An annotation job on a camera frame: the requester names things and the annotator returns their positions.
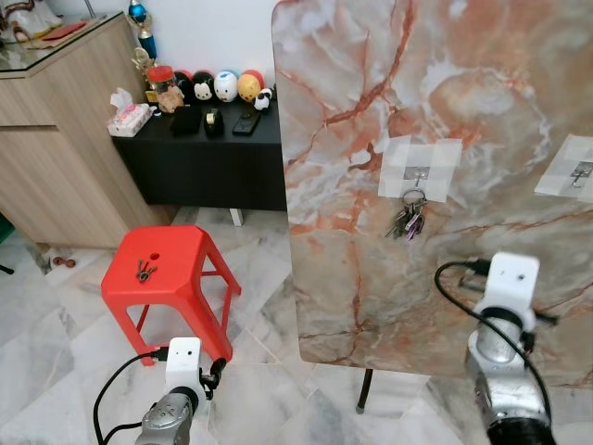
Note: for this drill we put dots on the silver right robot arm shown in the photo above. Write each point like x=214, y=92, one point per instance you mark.
x=500, y=389

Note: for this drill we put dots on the metal hook on taped patch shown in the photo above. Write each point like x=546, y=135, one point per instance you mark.
x=565, y=158
x=435, y=158

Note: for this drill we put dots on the red plastic stool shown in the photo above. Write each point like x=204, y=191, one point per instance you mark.
x=176, y=278

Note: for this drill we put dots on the small black key bunch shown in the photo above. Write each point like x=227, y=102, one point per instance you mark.
x=145, y=273

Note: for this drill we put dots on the black metal table leg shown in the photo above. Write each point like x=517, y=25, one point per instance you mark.
x=364, y=394

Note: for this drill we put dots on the marble pattern table board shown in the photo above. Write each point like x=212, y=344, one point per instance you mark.
x=371, y=306

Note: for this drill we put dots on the small dark red slipper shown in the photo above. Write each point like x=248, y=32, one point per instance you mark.
x=56, y=262
x=72, y=260

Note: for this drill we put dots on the black low cabinet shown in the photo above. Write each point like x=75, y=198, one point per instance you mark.
x=204, y=171

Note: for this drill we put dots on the black pouch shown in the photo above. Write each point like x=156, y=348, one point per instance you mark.
x=185, y=122

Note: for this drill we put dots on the black flat case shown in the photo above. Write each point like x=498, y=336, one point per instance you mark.
x=246, y=123

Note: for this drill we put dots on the pink white tissue pack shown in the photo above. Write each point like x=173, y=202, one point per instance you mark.
x=130, y=119

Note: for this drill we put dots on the small black white plush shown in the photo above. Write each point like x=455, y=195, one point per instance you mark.
x=263, y=100

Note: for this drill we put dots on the black mouse plush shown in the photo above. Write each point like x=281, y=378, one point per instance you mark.
x=203, y=88

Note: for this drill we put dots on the black plush with red bow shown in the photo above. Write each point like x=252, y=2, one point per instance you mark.
x=183, y=88

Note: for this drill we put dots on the white and blue plush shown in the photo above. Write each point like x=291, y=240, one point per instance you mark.
x=225, y=86

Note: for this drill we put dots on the yellow orange plush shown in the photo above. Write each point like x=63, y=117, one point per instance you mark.
x=248, y=86

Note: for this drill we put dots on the blue gold trophy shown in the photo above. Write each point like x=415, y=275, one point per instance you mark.
x=139, y=13

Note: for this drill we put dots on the flat red packet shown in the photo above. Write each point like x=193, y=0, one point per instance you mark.
x=67, y=31

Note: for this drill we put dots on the pale figurine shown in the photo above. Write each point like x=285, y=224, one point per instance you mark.
x=28, y=19

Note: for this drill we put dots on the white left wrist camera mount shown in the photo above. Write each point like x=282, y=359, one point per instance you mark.
x=182, y=366

